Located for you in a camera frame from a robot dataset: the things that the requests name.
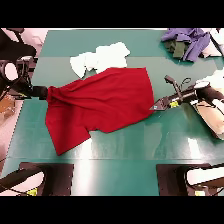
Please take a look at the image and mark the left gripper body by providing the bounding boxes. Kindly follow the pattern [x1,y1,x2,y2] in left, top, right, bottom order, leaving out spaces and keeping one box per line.
[31,85,50,101]

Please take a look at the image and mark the black cable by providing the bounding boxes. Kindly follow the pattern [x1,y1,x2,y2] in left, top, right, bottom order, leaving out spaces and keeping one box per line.
[179,76,193,90]

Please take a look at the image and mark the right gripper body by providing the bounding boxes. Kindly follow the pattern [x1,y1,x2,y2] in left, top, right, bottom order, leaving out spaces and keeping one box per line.
[159,87,198,112]

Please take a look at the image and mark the purple garment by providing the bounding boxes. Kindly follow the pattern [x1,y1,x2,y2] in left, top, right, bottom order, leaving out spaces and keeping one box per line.
[160,28,212,63]

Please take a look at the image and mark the dark green garment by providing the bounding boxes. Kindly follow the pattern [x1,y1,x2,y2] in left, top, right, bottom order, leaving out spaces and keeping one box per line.
[165,38,190,60]

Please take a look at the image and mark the white garment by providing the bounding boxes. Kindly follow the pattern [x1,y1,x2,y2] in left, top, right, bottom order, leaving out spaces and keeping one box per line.
[69,41,131,79]
[199,28,224,59]
[198,67,224,90]

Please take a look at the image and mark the red T-shirt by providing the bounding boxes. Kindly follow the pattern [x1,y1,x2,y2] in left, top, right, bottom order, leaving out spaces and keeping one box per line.
[44,66,156,157]

